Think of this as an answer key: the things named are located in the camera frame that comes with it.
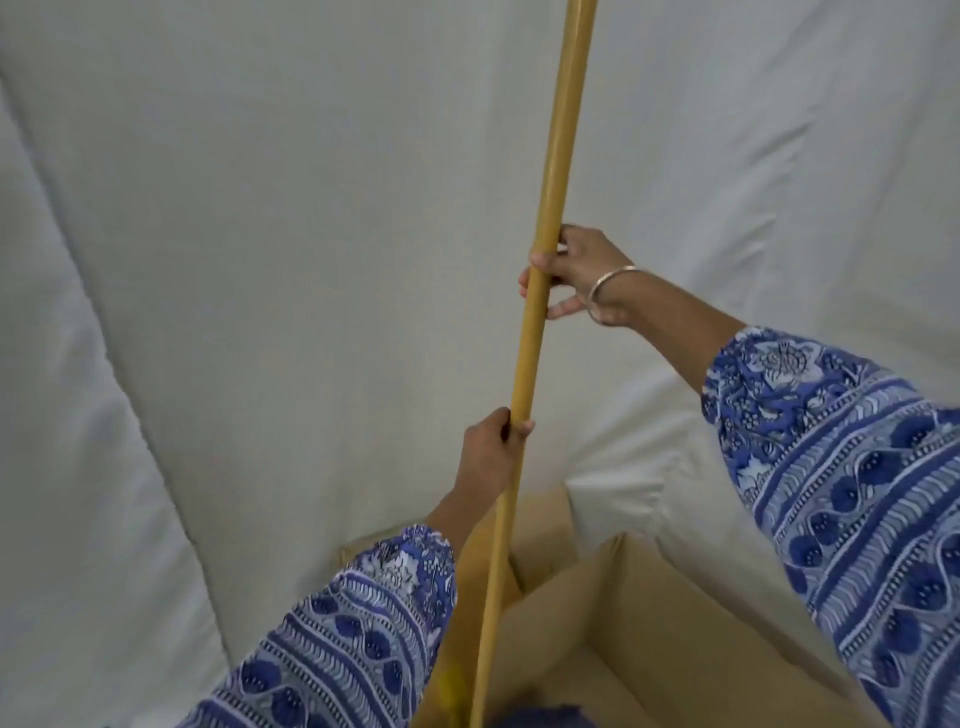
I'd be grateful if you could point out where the person's left hand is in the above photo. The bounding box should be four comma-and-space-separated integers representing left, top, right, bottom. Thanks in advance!
456, 407, 537, 526

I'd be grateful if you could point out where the person's right forearm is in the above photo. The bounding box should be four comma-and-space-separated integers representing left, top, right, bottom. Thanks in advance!
600, 268, 960, 728

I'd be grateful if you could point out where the silver metal bangle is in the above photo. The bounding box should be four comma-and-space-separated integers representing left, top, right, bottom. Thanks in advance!
585, 265, 640, 327

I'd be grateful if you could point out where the white fabric backdrop sheet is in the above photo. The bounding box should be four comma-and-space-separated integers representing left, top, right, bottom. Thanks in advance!
0, 0, 960, 728

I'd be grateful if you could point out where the long tan wooden pole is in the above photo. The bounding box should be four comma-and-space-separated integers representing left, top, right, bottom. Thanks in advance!
467, 0, 600, 728

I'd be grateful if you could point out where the person's left forearm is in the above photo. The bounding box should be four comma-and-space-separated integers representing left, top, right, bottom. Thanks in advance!
174, 480, 502, 728

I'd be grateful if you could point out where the brown cardboard box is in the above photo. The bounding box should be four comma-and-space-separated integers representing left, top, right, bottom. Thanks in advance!
336, 486, 890, 728

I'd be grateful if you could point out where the person's right hand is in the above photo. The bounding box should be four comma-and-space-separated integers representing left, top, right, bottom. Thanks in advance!
518, 223, 640, 328

